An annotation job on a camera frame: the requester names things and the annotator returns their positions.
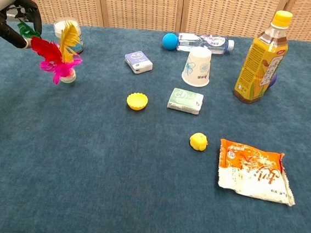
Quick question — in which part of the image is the clear plastic water bottle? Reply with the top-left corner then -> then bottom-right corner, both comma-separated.
176,31 -> 236,57

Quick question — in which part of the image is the wooden rattan folding screen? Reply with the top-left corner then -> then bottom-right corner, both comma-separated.
12,0 -> 311,50

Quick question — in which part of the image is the white paper cup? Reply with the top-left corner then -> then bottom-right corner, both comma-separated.
180,45 -> 213,89

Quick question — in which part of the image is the blue table cloth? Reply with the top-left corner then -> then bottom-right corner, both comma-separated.
0,10 -> 311,233

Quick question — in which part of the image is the small blue white box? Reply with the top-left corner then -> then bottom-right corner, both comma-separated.
123,49 -> 155,77

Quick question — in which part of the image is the colourful feather shuttlecock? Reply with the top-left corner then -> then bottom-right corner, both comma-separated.
12,16 -> 87,88

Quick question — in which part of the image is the green tissue pack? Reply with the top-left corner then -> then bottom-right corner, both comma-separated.
166,87 -> 205,116

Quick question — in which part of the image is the yellow fluted cup mould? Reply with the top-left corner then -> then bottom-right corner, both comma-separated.
125,91 -> 149,112

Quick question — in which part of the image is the blue ball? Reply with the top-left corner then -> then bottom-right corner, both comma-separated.
161,31 -> 180,52

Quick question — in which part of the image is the small yellow rubber toy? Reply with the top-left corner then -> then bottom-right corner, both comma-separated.
188,131 -> 210,153

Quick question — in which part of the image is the white jar with blue label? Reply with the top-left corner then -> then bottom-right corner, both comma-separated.
50,16 -> 87,55

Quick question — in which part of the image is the yellow tea bottle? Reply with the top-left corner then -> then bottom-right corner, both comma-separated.
232,7 -> 294,108

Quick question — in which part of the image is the orange white snack bag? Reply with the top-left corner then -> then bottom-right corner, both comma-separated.
214,138 -> 301,208

